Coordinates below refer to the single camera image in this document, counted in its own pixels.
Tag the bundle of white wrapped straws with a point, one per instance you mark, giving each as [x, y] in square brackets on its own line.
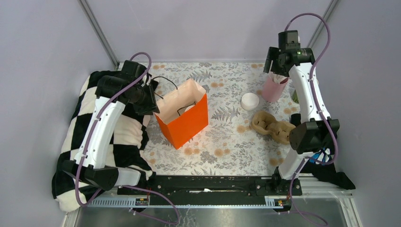
[279, 79]

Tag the black t-shirt with logo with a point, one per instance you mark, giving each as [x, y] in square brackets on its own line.
[327, 173]

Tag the brown cardboard cup carrier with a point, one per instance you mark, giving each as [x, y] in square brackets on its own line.
[266, 124]

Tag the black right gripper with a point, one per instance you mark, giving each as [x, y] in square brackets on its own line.
[273, 53]

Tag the orange paper gift bag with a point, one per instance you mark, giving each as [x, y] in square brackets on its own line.
[178, 126]

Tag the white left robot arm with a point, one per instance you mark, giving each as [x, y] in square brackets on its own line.
[130, 87]

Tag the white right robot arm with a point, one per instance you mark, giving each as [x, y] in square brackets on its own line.
[317, 129]

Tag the stack of green paper cups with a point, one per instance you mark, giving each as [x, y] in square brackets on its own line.
[294, 97]

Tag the black white checkered blanket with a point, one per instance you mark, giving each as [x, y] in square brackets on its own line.
[125, 148]

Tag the clear white plastic cup lid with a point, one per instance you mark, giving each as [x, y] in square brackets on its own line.
[188, 108]

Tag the stack of white plastic lids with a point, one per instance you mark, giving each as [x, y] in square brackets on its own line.
[249, 101]

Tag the floral patterned table mat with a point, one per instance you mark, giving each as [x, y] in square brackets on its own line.
[228, 145]

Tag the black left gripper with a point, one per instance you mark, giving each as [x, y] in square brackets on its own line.
[151, 105]

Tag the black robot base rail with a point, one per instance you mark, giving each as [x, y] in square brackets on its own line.
[217, 191]

